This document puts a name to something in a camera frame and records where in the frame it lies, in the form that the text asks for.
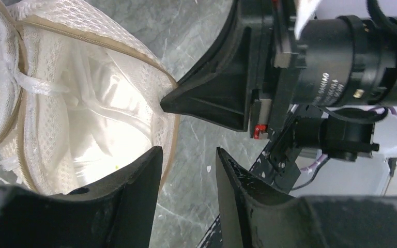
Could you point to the white satin bra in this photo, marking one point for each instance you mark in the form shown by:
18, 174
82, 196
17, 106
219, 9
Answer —
109, 120

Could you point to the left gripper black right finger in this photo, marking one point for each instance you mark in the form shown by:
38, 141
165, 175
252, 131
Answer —
325, 221

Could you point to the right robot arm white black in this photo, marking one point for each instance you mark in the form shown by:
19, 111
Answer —
346, 94

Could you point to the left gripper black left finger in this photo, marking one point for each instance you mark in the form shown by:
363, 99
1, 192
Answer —
115, 211

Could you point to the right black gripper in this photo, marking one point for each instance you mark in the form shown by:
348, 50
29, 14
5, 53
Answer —
258, 74

